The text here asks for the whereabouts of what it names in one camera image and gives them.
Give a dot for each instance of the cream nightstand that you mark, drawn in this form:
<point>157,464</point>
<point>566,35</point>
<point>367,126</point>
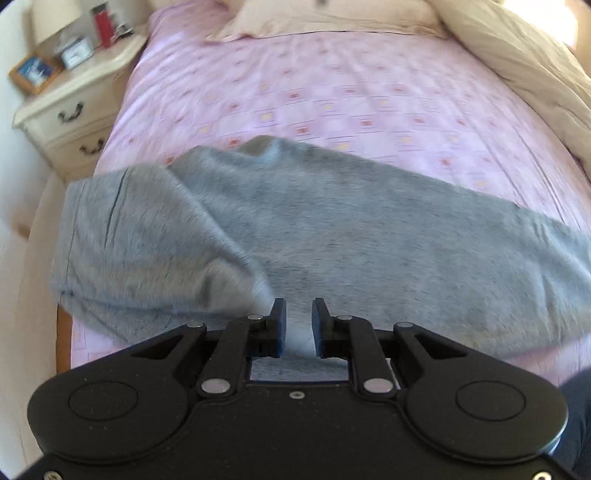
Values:
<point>92,87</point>

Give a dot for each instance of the pink patterned bed sheet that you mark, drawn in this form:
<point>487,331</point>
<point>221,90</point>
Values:
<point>346,92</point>

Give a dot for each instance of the beige duvet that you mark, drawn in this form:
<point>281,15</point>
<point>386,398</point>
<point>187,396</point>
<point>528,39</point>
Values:
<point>521,64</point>

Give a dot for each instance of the pale pink pillow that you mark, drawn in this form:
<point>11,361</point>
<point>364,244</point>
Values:
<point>323,18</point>

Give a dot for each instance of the person's dark trouser leg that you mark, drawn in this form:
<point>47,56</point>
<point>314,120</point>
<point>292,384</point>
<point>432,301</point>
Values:
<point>577,415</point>

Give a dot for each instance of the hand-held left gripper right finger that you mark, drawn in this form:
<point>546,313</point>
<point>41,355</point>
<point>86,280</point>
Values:
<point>317,332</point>

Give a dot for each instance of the white table lamp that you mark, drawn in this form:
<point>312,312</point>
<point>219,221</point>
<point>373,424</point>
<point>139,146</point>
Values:
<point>53,18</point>

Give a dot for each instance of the white tissue box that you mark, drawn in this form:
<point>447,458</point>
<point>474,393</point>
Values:
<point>76,53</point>

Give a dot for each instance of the wooden picture frame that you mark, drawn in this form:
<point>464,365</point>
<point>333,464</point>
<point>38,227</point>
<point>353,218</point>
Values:
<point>34,71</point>

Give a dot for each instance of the red bottle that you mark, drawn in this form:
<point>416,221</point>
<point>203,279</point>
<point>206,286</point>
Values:
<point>104,27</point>

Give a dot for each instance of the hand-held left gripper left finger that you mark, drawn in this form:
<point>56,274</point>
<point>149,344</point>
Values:
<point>280,332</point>

